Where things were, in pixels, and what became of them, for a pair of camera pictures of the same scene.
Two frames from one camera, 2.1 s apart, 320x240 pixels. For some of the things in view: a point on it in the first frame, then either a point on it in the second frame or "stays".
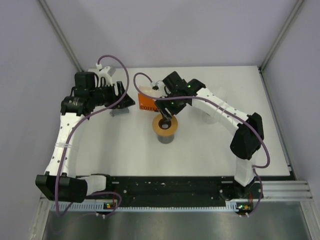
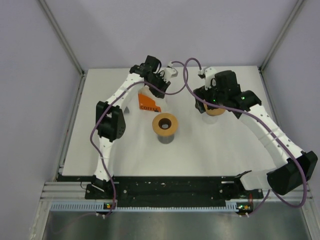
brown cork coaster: x=164 y=127 stays
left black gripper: x=125 y=102 to x=164 y=85
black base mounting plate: x=182 y=188 stays
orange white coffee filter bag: x=146 y=103 stays
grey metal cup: x=166 y=139 stays
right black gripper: x=162 y=104 to x=202 y=92
